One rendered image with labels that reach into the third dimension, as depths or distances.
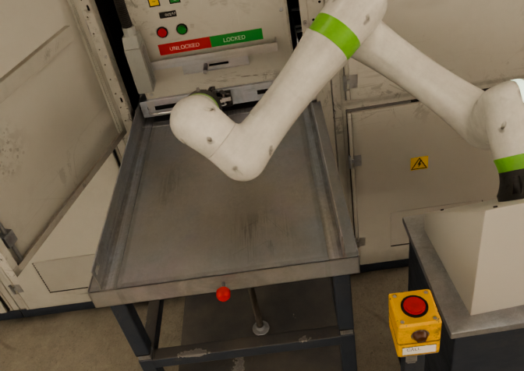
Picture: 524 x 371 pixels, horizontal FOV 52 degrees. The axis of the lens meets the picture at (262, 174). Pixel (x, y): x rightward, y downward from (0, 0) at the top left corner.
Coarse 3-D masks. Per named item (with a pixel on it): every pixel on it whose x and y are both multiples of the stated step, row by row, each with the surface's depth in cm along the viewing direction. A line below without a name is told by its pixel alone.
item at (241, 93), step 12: (252, 84) 170; (264, 84) 170; (144, 96) 176; (168, 96) 173; (180, 96) 172; (240, 96) 173; (252, 96) 173; (144, 108) 174; (156, 108) 174; (168, 108) 174
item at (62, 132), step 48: (0, 0) 125; (48, 0) 141; (0, 48) 126; (48, 48) 139; (0, 96) 124; (48, 96) 142; (96, 96) 163; (0, 144) 127; (48, 144) 143; (96, 144) 164; (0, 192) 127; (48, 192) 144; (0, 240) 124
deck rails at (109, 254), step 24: (312, 120) 162; (144, 144) 166; (312, 144) 153; (120, 168) 146; (312, 168) 144; (120, 192) 144; (120, 216) 141; (336, 216) 120; (120, 240) 133; (336, 240) 122; (96, 264) 120; (120, 264) 127
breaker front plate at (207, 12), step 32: (128, 0) 153; (160, 0) 154; (192, 0) 154; (224, 0) 154; (256, 0) 155; (192, 32) 160; (224, 32) 160; (288, 32) 161; (224, 64) 167; (256, 64) 167; (160, 96) 173
